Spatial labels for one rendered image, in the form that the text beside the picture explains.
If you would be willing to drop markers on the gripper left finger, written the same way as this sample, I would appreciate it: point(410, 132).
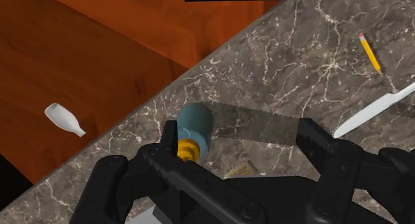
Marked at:
point(181, 176)

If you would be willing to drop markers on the tan flat card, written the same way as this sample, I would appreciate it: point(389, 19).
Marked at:
point(240, 170)

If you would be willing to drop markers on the white vase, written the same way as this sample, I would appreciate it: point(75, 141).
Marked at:
point(63, 119)

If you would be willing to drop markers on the white knife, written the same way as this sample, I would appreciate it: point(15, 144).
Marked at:
point(373, 110)

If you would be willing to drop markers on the blue bottle with yellow cap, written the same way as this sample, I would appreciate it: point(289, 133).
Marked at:
point(197, 126)

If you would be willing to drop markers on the yellow pencil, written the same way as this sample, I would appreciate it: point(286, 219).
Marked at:
point(370, 53)

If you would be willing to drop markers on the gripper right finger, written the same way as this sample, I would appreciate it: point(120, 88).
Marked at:
point(334, 165)

